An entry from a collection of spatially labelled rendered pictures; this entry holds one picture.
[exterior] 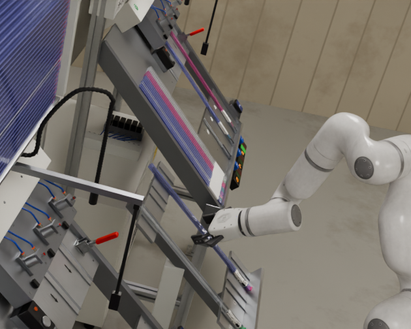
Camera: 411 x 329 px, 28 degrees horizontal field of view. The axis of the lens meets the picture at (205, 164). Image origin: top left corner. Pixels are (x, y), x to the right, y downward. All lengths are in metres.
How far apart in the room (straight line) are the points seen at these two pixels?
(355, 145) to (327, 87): 3.47
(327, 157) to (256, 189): 2.38
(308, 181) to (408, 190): 0.27
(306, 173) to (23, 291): 0.80
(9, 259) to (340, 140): 0.83
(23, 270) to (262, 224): 0.78
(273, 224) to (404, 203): 0.42
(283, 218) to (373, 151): 0.43
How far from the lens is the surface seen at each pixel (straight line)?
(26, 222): 1.80
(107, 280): 2.09
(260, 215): 2.26
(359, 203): 4.64
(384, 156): 1.89
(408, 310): 2.00
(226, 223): 2.32
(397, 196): 1.99
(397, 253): 1.99
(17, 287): 1.70
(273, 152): 4.84
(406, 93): 5.52
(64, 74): 1.85
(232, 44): 5.19
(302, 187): 2.14
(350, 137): 1.98
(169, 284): 2.41
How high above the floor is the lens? 2.25
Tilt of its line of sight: 30 degrees down
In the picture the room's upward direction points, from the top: 15 degrees clockwise
